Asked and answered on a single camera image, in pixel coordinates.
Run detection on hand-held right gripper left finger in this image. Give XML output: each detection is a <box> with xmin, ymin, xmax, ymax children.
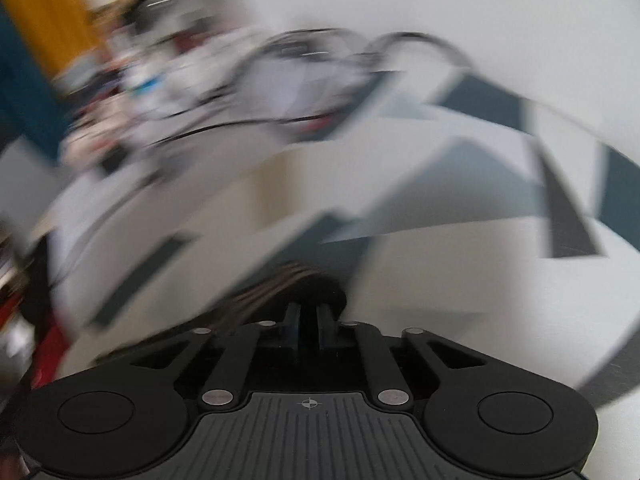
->
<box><xmin>129</xmin><ymin>304</ymin><xmax>303</xmax><ymax>407</ymax></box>

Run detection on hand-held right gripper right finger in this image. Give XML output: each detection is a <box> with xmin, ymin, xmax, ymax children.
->
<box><xmin>316</xmin><ymin>304</ymin><xmax>487</xmax><ymax>407</ymax></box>

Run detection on black garment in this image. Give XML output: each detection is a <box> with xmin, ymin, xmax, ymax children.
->
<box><xmin>220</xmin><ymin>260</ymin><xmax>348</xmax><ymax>341</ymax></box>

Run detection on white cloth with geometric print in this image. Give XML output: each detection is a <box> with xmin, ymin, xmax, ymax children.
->
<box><xmin>30</xmin><ymin>60</ymin><xmax>640</xmax><ymax>411</ymax></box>

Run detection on white jar with blue label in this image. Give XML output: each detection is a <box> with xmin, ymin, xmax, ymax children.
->
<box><xmin>122</xmin><ymin>62</ymin><xmax>168</xmax><ymax>106</ymax></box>

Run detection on teal curtain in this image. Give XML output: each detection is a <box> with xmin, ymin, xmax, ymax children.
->
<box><xmin>0</xmin><ymin>5</ymin><xmax>66</xmax><ymax>161</ymax></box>

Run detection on orange curtain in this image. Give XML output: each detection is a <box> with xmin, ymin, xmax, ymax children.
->
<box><xmin>0</xmin><ymin>0</ymin><xmax>96</xmax><ymax>76</ymax></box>

